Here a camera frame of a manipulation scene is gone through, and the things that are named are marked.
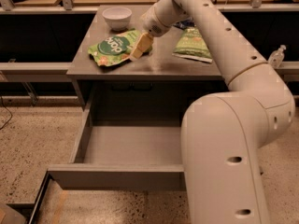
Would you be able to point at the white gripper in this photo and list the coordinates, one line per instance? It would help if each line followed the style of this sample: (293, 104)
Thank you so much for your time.
(151, 22)

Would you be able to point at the grey drawer cabinet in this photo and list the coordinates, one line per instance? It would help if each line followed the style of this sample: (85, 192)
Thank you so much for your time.
(159, 64)

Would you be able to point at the clear sanitizer pump bottle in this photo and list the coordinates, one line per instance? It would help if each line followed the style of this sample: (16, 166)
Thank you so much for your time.
(277, 57)

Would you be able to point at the open grey top drawer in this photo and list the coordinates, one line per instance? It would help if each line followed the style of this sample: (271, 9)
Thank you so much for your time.
(116, 150)

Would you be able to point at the green rice chip bag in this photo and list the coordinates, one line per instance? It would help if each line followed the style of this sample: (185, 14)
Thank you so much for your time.
(114, 49)

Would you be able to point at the white ceramic bowl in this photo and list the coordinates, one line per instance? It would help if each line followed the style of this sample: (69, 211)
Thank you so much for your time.
(117, 18)

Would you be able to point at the green jalapeno chip bag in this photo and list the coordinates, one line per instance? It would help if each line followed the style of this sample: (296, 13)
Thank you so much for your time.
(191, 45)

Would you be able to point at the grey metal rail frame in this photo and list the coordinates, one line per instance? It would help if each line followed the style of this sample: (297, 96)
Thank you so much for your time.
(34, 69)

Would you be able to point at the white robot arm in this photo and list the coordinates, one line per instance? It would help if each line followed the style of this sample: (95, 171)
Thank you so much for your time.
(221, 132)

